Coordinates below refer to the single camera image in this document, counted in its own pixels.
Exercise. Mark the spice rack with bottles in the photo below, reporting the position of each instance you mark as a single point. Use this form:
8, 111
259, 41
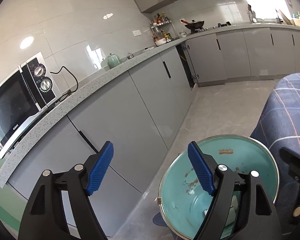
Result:
162, 29

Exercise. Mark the blue plaid tablecloth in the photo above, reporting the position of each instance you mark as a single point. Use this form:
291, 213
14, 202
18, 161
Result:
277, 127

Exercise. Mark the grey lower cabinets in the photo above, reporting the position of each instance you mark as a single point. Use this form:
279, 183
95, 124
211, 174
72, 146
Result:
141, 107

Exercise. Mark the black wok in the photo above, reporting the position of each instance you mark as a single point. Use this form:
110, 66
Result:
193, 26

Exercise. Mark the green ceramic teapot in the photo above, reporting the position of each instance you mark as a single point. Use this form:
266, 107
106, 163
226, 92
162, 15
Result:
113, 60

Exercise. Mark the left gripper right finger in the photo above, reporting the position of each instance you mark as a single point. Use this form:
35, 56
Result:
256, 215

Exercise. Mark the black silver microwave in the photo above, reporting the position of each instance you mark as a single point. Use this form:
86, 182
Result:
24, 96

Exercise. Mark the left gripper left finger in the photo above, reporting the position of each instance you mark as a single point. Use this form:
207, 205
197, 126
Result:
44, 216

